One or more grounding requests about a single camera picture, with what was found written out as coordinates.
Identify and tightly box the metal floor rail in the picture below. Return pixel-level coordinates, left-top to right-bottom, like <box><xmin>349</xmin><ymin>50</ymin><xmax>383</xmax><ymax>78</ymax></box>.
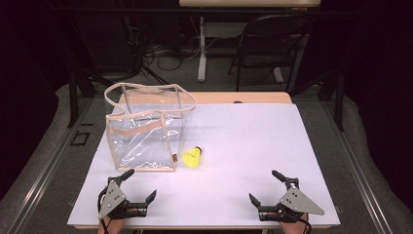
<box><xmin>319</xmin><ymin>97</ymin><xmax>395</xmax><ymax>234</ymax></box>
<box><xmin>5</xmin><ymin>97</ymin><xmax>95</xmax><ymax>234</ymax></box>

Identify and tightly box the white board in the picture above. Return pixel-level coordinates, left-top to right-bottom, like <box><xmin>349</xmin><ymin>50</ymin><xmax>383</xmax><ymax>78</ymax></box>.
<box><xmin>66</xmin><ymin>102</ymin><xmax>341</xmax><ymax>229</ymax></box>

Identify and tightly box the clear plastic bag beige trim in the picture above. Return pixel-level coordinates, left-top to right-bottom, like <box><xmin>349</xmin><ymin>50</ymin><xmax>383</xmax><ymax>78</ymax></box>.
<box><xmin>103</xmin><ymin>82</ymin><xmax>198</xmax><ymax>173</ymax></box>

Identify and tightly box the black chair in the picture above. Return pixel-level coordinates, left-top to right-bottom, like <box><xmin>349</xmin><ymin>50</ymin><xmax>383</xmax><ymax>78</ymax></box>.
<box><xmin>227</xmin><ymin>14</ymin><xmax>314</xmax><ymax>93</ymax></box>

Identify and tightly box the person's right hand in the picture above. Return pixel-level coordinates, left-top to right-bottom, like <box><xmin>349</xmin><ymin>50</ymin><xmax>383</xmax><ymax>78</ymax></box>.
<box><xmin>280</xmin><ymin>213</ymin><xmax>310</xmax><ymax>234</ymax></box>

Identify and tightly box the black metal stand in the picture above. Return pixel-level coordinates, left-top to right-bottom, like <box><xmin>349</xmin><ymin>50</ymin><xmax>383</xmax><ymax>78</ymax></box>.
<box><xmin>65</xmin><ymin>69</ymin><xmax>113</xmax><ymax>129</ymax></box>
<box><xmin>287</xmin><ymin>69</ymin><xmax>346</xmax><ymax>133</ymax></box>

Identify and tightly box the bundle of floor cables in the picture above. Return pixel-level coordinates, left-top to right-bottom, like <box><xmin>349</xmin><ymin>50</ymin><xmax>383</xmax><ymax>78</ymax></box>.
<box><xmin>141</xmin><ymin>19</ymin><xmax>218</xmax><ymax>72</ymax></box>

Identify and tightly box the black cable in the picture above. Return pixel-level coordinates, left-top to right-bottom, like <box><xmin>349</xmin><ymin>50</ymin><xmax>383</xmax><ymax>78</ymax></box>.
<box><xmin>96</xmin><ymin>189</ymin><xmax>110</xmax><ymax>234</ymax></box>
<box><xmin>291</xmin><ymin>212</ymin><xmax>313</xmax><ymax>234</ymax></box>

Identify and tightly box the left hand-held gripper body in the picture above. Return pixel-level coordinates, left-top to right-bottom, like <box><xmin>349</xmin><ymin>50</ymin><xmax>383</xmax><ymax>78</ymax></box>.
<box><xmin>97</xmin><ymin>176</ymin><xmax>149</xmax><ymax>220</ymax></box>

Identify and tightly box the yellow shuttlecock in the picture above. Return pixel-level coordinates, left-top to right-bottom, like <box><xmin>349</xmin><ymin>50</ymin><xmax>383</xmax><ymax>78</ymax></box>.
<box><xmin>180</xmin><ymin>145</ymin><xmax>204</xmax><ymax>170</ymax></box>

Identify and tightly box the white desk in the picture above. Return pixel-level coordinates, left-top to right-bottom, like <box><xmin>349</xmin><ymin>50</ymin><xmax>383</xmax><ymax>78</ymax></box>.
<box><xmin>178</xmin><ymin>0</ymin><xmax>322</xmax><ymax>84</ymax></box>

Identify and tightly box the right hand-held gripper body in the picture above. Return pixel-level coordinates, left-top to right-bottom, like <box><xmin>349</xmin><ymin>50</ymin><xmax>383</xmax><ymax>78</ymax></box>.
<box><xmin>257</xmin><ymin>176</ymin><xmax>326</xmax><ymax>224</ymax></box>

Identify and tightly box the person's left hand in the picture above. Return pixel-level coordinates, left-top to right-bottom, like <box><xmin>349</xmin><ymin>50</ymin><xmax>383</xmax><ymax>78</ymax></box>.
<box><xmin>96</xmin><ymin>216</ymin><xmax>127</xmax><ymax>234</ymax></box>

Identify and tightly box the black square floor frame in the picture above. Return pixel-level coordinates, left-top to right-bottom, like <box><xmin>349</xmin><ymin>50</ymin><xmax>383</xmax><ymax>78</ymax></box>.
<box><xmin>70</xmin><ymin>130</ymin><xmax>92</xmax><ymax>147</ymax></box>

